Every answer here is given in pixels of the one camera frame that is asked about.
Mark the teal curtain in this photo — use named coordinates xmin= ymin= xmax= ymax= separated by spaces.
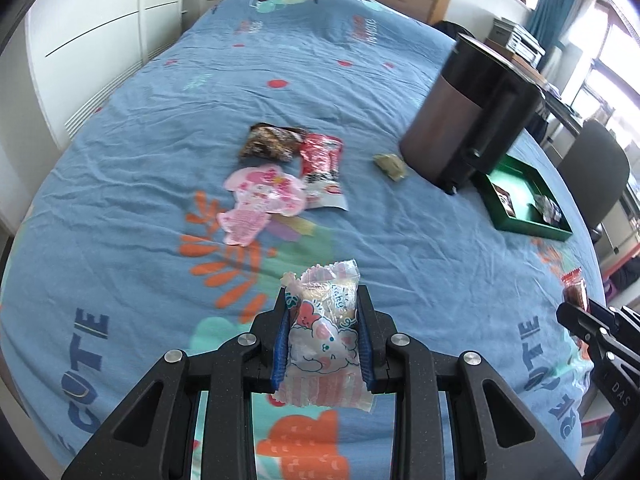
xmin=527 ymin=0 xmax=583 ymax=51

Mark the black backpack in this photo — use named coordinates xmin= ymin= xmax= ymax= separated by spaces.
xmin=432 ymin=20 xmax=478 ymax=46

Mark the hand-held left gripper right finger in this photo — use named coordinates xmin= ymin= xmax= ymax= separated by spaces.
xmin=356 ymin=285 xmax=583 ymax=480

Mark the brown snack packet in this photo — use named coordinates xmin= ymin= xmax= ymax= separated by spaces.
xmin=238 ymin=122 xmax=308 ymax=163

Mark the red square snack packet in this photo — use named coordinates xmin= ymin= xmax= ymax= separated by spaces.
xmin=491 ymin=183 xmax=517 ymax=218

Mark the green cardboard box tray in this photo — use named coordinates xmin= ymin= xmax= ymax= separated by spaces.
xmin=472 ymin=154 xmax=573 ymax=242

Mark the clear cartoon candy packet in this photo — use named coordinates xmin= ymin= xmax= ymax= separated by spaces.
xmin=276 ymin=259 xmax=375 ymax=413

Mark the white printer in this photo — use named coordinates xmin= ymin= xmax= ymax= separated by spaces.
xmin=487 ymin=17 xmax=546 ymax=66

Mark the window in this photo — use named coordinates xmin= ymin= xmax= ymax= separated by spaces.
xmin=570 ymin=0 xmax=640 ymax=131

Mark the white wardrobe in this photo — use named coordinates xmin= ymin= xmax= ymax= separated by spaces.
xmin=25 ymin=0 xmax=198 ymax=146

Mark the red and white snack packet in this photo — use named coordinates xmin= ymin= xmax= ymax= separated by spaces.
xmin=299 ymin=132 xmax=349 ymax=211

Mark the wooden dresser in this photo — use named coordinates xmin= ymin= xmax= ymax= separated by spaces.
xmin=512 ymin=55 xmax=548 ymax=88

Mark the person's right forearm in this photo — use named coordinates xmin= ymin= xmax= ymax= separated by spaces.
xmin=585 ymin=407 xmax=640 ymax=480

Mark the black office chair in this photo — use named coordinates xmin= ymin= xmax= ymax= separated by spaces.
xmin=557 ymin=119 xmax=632 ymax=241

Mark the blue printed bedsheet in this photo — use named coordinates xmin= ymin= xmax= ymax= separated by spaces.
xmin=0 ymin=0 xmax=608 ymax=480

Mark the pink cartoon snack packet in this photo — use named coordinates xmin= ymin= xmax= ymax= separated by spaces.
xmin=216 ymin=166 xmax=307 ymax=247

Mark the small red candy packet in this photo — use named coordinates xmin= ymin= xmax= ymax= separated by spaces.
xmin=560 ymin=267 xmax=591 ymax=311

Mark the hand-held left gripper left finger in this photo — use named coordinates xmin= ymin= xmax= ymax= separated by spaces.
xmin=62 ymin=285 xmax=292 ymax=480

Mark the dark desk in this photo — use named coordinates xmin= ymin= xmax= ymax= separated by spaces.
xmin=542 ymin=85 xmax=586 ymax=131

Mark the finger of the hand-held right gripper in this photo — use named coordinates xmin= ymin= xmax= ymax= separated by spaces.
xmin=556 ymin=300 xmax=608 ymax=348
xmin=585 ymin=298 xmax=640 ymax=333

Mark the blue and white snack packet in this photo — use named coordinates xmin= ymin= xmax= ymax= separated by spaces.
xmin=532 ymin=192 xmax=565 ymax=225

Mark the olive green candy packet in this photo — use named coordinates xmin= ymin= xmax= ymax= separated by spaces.
xmin=372 ymin=153 xmax=408 ymax=182

